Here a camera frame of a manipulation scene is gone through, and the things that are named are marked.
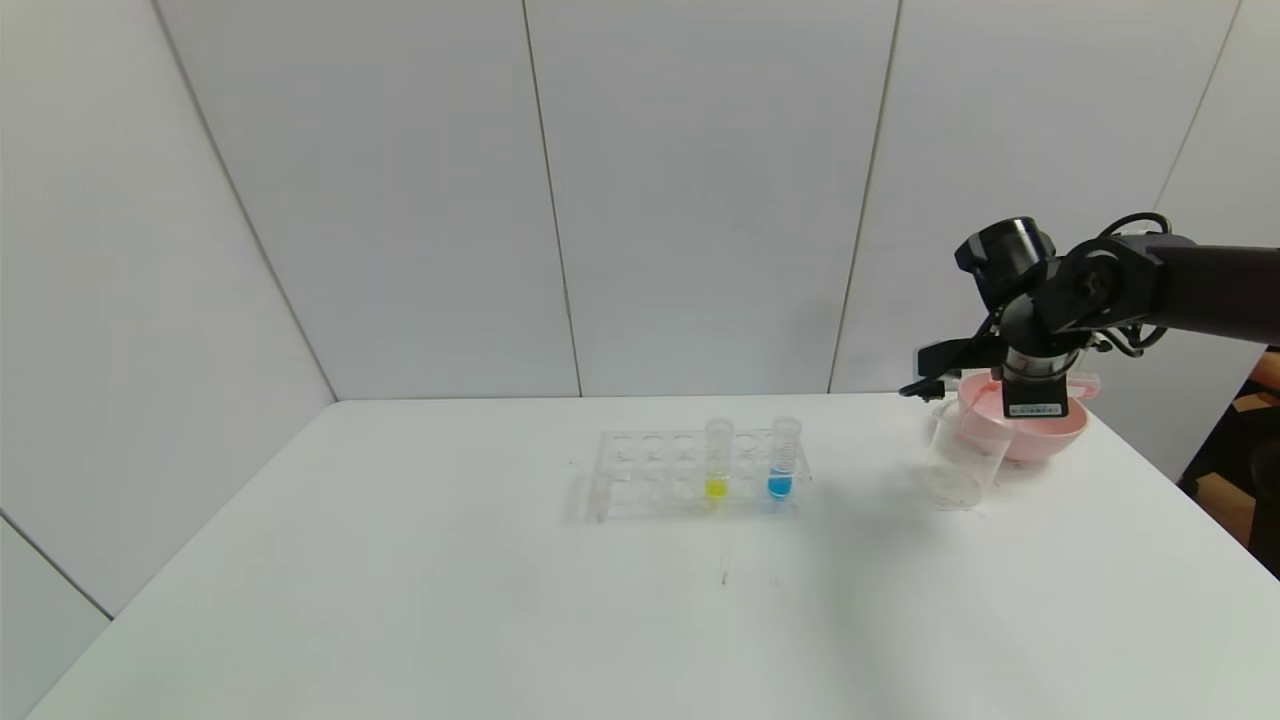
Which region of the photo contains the test tube with blue pigment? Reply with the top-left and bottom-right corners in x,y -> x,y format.
767,417 -> 802,502

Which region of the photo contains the pink bowl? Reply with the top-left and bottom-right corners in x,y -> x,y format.
955,370 -> 1091,463

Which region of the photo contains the clear plastic beaker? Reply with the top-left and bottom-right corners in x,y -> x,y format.
925,398 -> 1011,511

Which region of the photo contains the test tube with yellow pigment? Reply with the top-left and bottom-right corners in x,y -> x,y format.
703,418 -> 733,503

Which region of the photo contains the clear acrylic test tube rack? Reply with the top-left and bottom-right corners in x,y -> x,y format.
590,430 -> 809,523

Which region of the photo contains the black camera cable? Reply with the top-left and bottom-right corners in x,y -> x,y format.
1097,211 -> 1173,247

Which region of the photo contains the brown cardboard box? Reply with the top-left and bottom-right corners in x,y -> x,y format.
1195,475 -> 1257,547

